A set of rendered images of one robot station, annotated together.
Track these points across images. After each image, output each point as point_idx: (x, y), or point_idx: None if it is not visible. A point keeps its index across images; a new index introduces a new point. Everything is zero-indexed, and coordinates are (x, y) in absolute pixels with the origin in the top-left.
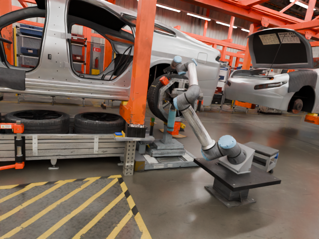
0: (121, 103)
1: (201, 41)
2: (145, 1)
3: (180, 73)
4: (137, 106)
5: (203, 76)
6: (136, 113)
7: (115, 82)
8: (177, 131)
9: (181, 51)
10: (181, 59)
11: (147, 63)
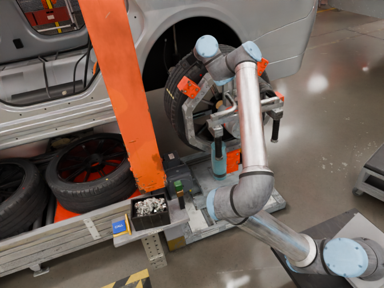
0: None
1: None
2: None
3: (219, 84)
4: (142, 163)
5: (282, 18)
6: (143, 173)
7: (93, 92)
8: (236, 165)
9: None
10: (216, 46)
11: (132, 75)
